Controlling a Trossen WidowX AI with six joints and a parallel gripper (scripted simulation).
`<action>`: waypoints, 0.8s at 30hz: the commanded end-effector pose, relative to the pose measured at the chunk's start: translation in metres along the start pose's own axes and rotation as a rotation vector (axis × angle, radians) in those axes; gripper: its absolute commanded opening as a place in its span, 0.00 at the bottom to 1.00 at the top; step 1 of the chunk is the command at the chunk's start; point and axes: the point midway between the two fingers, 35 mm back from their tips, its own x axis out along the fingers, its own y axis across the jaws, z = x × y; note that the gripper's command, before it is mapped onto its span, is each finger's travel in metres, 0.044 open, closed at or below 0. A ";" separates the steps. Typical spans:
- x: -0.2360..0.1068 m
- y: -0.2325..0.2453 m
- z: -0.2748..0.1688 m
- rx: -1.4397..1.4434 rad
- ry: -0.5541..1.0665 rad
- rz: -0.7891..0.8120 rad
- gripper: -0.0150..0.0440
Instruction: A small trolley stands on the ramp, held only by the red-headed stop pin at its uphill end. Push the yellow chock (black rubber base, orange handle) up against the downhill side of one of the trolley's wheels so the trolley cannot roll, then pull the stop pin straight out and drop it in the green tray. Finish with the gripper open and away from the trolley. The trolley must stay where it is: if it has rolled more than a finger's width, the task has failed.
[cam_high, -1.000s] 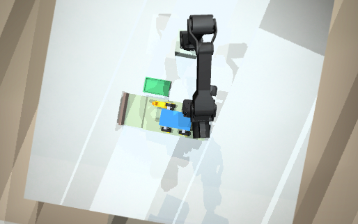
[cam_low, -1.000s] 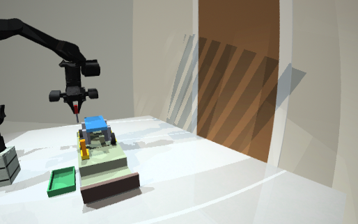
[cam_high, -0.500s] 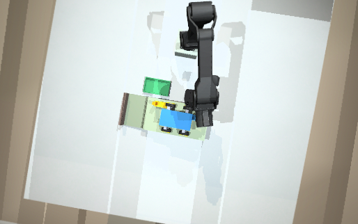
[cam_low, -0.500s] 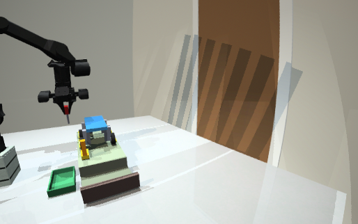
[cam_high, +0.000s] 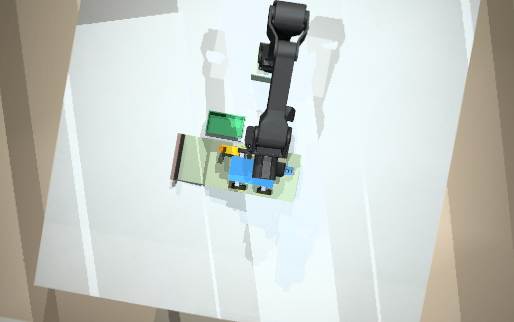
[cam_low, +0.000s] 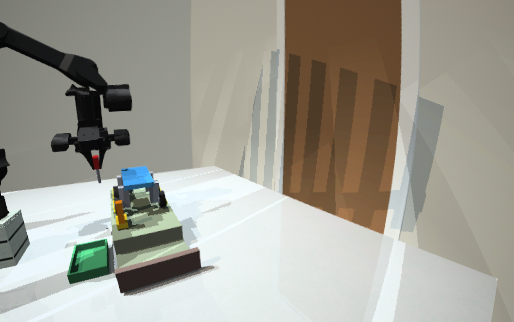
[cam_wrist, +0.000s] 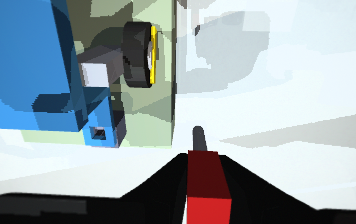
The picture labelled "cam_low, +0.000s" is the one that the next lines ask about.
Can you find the green tray floor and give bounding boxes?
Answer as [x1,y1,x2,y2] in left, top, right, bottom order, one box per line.
[74,246,105,273]

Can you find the red-headed stop pin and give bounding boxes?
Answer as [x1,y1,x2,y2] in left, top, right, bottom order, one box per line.
[92,155,101,183]

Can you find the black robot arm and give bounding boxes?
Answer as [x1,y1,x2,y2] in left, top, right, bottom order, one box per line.
[0,22,132,185]

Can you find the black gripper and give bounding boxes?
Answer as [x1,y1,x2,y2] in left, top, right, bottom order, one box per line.
[51,113,130,170]

